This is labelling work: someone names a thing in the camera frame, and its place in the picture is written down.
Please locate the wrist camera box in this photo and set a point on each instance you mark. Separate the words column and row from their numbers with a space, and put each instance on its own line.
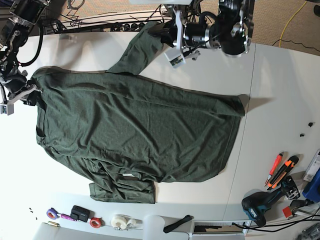
column 6, row 108
column 175, row 57

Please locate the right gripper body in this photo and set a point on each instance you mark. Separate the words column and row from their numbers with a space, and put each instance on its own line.
column 11, row 85

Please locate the clear tape roll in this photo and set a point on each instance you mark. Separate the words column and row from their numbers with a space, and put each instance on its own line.
column 134, row 224

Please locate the orange black utility knife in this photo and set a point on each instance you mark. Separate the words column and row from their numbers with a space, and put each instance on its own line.
column 282, row 172

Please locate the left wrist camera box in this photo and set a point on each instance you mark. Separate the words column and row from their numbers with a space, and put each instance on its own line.
column 175, row 57

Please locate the black power strip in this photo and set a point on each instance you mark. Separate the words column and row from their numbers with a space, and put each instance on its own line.
column 127, row 27

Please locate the black strap handle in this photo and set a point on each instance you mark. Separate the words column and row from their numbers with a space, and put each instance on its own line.
column 169, row 228

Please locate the white label box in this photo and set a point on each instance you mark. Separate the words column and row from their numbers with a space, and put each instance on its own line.
column 312, row 168

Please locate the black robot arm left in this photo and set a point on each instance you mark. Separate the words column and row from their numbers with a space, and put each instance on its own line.
column 231, row 28

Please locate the purple tape roll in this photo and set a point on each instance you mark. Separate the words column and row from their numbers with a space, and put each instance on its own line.
column 52, row 214

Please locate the red square tag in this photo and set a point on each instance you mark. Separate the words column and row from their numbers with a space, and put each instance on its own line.
column 287, row 212

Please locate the teal black power drill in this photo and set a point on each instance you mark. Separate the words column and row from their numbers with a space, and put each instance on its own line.
column 257, row 204

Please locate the white tape roll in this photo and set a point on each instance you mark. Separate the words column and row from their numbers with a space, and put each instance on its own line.
column 119, row 222

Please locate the brass cartridge piece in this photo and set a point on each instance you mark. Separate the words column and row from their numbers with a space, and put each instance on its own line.
column 53, row 223

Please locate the white tray with black items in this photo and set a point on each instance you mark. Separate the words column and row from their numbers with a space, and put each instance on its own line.
column 216, row 228

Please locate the red tape roll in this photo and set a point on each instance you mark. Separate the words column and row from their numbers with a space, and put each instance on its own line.
column 95, row 222

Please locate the black action camera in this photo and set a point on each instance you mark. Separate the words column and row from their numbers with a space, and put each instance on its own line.
column 80, row 214

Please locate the dark green t-shirt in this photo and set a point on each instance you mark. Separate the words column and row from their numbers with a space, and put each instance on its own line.
column 125, row 132

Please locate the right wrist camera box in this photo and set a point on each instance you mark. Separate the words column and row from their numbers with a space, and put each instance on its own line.
column 6, row 108

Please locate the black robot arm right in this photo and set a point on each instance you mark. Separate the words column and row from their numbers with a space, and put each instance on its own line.
column 25, row 15

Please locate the blue box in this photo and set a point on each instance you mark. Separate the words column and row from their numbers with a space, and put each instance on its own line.
column 312, row 189

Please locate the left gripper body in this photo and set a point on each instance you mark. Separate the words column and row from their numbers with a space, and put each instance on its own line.
column 191, row 34

